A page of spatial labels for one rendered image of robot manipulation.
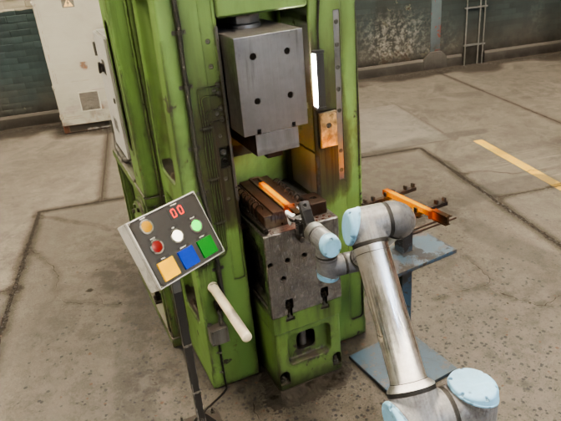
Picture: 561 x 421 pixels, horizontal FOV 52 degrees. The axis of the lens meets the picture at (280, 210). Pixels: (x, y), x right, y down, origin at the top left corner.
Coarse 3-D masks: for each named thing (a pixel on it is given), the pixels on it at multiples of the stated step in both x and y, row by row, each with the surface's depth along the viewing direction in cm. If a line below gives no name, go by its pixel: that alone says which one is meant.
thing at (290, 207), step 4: (260, 184) 284; (264, 184) 284; (264, 188) 280; (268, 188) 279; (268, 192) 276; (272, 192) 274; (276, 192) 273; (272, 196) 272; (276, 196) 269; (280, 196) 269; (280, 200) 265; (284, 200) 264; (284, 204) 261; (288, 204) 261; (292, 204) 259; (288, 208) 259; (292, 208) 256; (296, 208) 255; (292, 212) 256; (296, 212) 252
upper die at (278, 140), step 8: (288, 128) 245; (296, 128) 247; (232, 136) 269; (240, 136) 258; (256, 136) 241; (264, 136) 242; (272, 136) 244; (280, 136) 245; (288, 136) 247; (296, 136) 249; (248, 144) 251; (256, 144) 242; (264, 144) 243; (272, 144) 245; (280, 144) 247; (288, 144) 248; (296, 144) 250; (256, 152) 244; (264, 152) 245; (272, 152) 246
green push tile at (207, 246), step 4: (208, 236) 232; (200, 240) 230; (204, 240) 231; (208, 240) 232; (212, 240) 233; (200, 244) 229; (204, 244) 230; (208, 244) 231; (212, 244) 233; (200, 248) 229; (204, 248) 230; (208, 248) 231; (212, 248) 232; (216, 248) 233; (204, 252) 229; (208, 252) 230; (212, 252) 232; (204, 256) 229
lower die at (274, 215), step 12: (252, 180) 291; (264, 180) 292; (240, 192) 284; (252, 192) 280; (264, 192) 278; (288, 192) 276; (264, 204) 267; (276, 204) 266; (264, 216) 258; (276, 216) 260
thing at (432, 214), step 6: (390, 192) 270; (396, 192) 269; (396, 198) 266; (402, 198) 263; (408, 198) 263; (408, 204) 260; (414, 204) 257; (420, 204) 256; (420, 210) 254; (426, 210) 251; (432, 210) 247; (438, 210) 247; (432, 216) 249; (438, 216) 246; (444, 216) 242; (438, 222) 246; (444, 222) 244
